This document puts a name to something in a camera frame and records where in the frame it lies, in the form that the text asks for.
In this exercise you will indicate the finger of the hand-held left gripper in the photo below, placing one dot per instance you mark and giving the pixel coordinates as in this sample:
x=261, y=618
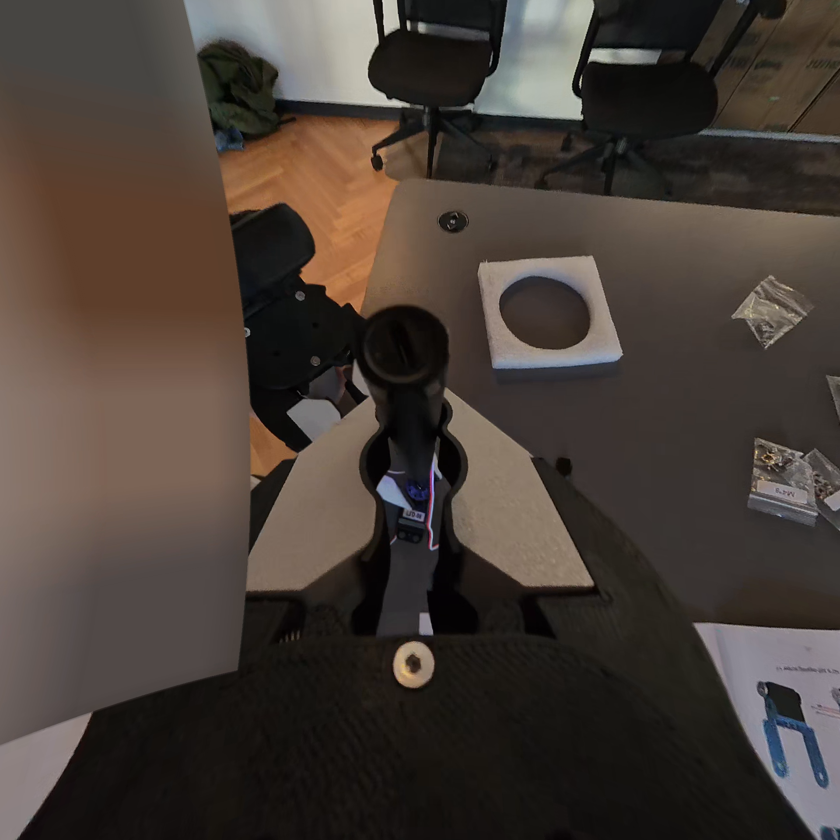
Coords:
x=315, y=417

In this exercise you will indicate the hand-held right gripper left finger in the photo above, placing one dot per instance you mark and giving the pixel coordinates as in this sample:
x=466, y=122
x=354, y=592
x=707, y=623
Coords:
x=315, y=518

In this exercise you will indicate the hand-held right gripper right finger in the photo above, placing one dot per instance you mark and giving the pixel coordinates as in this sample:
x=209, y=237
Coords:
x=518, y=525

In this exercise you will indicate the black screwdriver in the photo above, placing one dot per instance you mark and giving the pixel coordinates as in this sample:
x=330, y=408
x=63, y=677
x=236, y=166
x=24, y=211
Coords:
x=407, y=420

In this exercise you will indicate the white foam square frame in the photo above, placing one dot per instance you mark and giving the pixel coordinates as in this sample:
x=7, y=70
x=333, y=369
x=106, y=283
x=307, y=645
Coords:
x=558, y=358

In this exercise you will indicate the dark grey desk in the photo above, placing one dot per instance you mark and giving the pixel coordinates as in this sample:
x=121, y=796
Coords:
x=656, y=426

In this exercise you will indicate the round desk grommet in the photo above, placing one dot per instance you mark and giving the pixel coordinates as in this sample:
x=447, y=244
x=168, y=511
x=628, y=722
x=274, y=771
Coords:
x=453, y=221

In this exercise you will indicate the blue denim cloth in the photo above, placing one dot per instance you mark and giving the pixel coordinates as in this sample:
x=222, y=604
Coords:
x=229, y=139

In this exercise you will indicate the green jacket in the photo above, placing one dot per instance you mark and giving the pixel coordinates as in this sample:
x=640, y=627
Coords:
x=239, y=85

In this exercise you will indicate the clear plastic screw bag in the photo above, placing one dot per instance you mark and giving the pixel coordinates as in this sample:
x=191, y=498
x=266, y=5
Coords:
x=774, y=312
x=781, y=485
x=827, y=479
x=835, y=394

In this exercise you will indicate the illustrated instruction booklet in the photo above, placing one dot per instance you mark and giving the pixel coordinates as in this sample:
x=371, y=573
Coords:
x=754, y=656

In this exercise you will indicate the black office chair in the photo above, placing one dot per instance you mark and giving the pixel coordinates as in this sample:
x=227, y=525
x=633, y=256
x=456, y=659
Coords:
x=426, y=65
x=646, y=98

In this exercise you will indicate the brown cardboard boxes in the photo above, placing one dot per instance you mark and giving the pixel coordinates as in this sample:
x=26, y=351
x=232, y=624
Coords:
x=787, y=65

